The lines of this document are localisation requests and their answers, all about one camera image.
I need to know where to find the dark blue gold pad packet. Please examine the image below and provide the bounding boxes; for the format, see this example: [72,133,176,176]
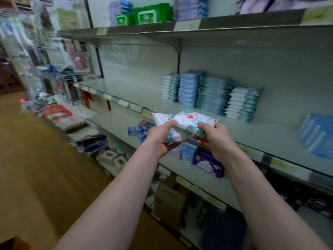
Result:
[237,0,333,15]

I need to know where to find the stack of blue green packets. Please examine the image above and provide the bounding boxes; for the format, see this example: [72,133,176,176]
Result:
[197,75,234,116]

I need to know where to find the person's left forearm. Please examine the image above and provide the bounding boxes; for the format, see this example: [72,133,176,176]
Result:
[54,148,167,250]

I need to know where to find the stack of blue red packets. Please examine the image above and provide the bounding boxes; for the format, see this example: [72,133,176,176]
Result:
[178,70,205,108]

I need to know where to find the beige tissue box holder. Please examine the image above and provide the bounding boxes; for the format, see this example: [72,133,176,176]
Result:
[99,149,118,166]
[113,155,128,170]

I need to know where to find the hanging packaged goods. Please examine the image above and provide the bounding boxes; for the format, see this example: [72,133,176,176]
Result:
[0,0,92,76]

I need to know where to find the person's right hand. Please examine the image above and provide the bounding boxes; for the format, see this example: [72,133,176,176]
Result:
[193,122,240,165]

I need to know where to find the wire display rack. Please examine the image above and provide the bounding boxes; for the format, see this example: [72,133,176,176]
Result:
[31,65,100,110]

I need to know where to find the brown carton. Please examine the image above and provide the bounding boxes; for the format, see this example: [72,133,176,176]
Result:
[153,182,189,227]

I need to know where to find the metal store shelving unit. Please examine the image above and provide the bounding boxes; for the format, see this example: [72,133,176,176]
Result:
[57,0,333,250]

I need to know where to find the dark blue packaged goods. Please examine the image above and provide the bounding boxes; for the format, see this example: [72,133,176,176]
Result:
[194,148,225,178]

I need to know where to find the person's right forearm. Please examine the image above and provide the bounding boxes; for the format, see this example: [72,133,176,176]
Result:
[224,152,331,250]

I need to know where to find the white textured pack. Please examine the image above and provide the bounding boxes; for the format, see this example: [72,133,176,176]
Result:
[56,117,88,134]

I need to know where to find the person's left hand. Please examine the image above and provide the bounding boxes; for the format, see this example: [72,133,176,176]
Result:
[140,120,180,159]

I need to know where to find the dark plastic bags bundle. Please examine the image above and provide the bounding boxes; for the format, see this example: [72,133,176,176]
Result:
[75,134,110,157]

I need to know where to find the brown cardboard box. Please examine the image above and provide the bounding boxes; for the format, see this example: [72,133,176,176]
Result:
[0,237,31,250]

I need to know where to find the row of blue white boxes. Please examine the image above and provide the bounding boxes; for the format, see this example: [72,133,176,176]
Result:
[298,113,333,159]

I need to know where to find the red mesh bag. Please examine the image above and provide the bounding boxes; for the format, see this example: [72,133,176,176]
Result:
[43,104,74,121]

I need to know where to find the stack of white green packets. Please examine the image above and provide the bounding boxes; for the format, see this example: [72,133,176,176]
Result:
[225,86,262,122]
[160,74,180,102]

